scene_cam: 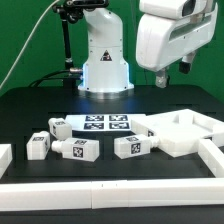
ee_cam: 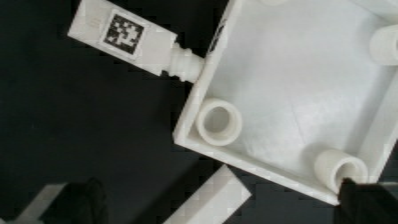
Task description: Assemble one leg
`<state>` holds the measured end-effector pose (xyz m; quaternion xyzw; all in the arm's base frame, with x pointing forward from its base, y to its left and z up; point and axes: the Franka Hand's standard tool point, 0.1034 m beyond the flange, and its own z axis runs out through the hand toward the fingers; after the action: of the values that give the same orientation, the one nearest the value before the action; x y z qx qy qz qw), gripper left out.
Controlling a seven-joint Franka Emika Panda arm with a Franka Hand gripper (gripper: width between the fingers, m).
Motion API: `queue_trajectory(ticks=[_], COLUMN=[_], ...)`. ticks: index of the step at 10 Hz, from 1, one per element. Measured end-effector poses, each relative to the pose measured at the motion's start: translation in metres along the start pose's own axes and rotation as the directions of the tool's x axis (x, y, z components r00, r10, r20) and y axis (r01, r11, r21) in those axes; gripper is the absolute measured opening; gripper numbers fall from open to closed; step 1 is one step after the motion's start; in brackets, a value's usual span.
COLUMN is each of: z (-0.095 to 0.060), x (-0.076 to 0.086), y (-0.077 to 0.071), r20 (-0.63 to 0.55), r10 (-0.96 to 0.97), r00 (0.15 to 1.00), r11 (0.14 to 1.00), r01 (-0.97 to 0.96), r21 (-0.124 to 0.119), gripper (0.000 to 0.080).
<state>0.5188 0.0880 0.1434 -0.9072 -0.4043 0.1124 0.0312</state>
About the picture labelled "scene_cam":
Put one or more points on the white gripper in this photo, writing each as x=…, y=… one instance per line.
x=173, y=29

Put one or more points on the white square tabletop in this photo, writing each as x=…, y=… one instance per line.
x=178, y=132

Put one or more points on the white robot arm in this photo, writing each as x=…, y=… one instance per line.
x=106, y=73

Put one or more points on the white right obstacle bar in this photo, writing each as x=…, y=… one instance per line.
x=212, y=156

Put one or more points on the white obstacle bar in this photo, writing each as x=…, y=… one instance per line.
x=5, y=157
x=212, y=156
x=111, y=194

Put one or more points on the white marker base sheet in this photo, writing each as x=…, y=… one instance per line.
x=101, y=122

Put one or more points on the white front obstacle bar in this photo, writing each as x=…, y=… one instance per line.
x=111, y=194

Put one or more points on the white left obstacle bar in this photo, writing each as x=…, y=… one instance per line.
x=5, y=157

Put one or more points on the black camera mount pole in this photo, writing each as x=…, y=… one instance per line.
x=71, y=11

